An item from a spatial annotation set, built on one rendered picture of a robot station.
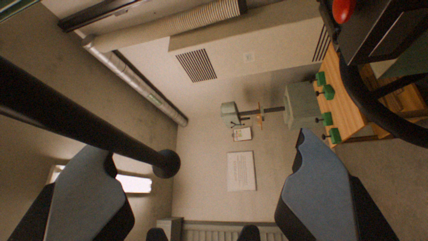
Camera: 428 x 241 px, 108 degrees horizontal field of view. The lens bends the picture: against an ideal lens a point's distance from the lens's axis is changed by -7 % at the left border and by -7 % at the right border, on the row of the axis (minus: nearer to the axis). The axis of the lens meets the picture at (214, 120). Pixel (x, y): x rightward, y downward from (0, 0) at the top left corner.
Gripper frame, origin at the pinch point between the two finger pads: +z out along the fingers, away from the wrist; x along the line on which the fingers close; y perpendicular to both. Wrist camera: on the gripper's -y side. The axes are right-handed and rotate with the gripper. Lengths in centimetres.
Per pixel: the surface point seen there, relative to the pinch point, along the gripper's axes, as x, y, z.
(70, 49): -129, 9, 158
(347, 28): 14.4, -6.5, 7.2
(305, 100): 115, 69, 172
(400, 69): 21.9, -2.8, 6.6
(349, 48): 14.7, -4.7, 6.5
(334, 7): 12.3, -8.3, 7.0
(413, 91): 122, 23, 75
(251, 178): 66, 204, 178
